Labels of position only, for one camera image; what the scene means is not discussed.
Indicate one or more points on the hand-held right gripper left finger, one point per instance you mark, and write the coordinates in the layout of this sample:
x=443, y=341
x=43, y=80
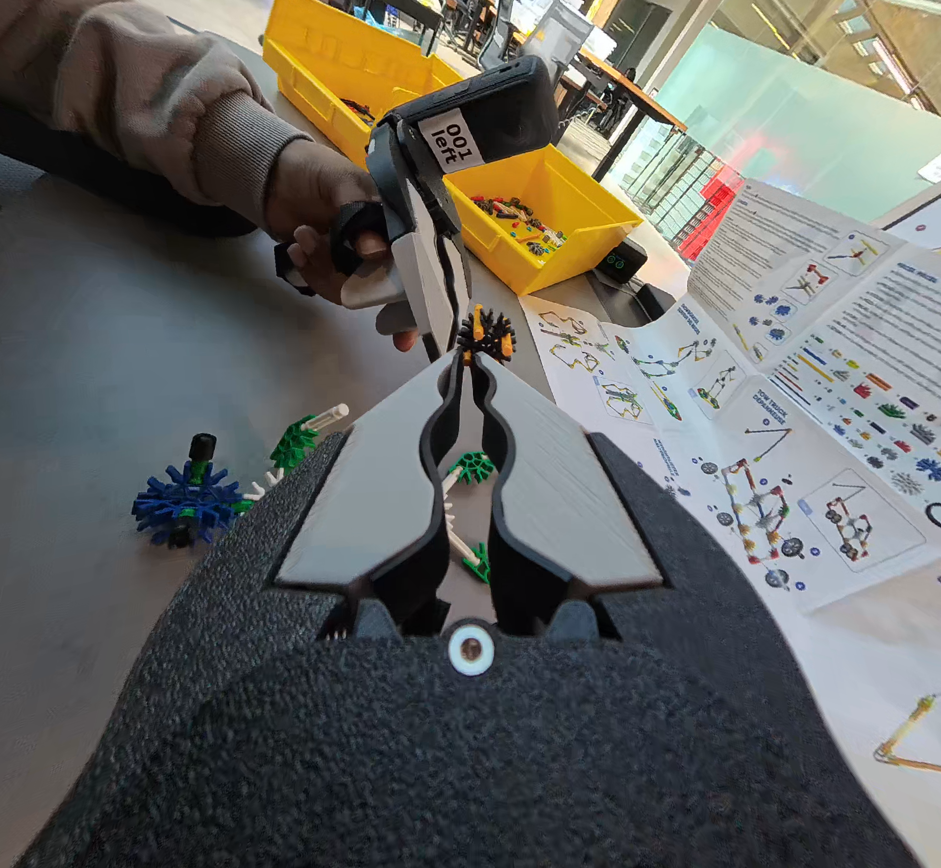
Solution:
x=360, y=516

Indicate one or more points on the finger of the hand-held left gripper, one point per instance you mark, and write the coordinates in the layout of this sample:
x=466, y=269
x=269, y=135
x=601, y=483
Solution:
x=463, y=280
x=427, y=266

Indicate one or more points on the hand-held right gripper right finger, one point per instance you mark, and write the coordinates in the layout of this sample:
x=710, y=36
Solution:
x=581, y=516

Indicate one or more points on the black yellow toy wheel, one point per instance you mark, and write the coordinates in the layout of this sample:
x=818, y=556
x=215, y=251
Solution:
x=485, y=332

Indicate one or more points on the yellow plastic bin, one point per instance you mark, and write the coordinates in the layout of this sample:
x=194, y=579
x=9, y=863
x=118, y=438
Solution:
x=316, y=53
x=610, y=229

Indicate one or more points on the colourful rod connector toy model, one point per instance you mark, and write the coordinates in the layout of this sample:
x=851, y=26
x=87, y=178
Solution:
x=184, y=501

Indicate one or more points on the person's left forearm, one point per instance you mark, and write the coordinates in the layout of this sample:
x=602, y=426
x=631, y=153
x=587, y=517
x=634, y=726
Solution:
x=133, y=75

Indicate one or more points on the person's left hand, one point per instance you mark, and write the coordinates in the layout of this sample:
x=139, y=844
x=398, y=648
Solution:
x=316, y=185

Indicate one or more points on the pile of small building parts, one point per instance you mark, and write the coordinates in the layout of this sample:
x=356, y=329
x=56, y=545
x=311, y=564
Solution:
x=518, y=226

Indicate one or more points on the grey office chair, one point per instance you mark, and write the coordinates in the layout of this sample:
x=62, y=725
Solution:
x=556, y=31

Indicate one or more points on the wooden office table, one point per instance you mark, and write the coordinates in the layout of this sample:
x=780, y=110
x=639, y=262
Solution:
x=625, y=82

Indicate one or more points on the black box with green light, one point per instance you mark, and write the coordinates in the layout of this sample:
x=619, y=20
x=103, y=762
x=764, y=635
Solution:
x=625, y=258

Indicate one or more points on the black flat box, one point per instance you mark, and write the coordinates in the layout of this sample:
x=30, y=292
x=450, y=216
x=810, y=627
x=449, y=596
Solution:
x=657, y=298

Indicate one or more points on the red plastic bin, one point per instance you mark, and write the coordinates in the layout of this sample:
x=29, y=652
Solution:
x=721, y=207

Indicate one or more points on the white building instruction sheet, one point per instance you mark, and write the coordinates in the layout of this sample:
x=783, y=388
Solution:
x=824, y=369

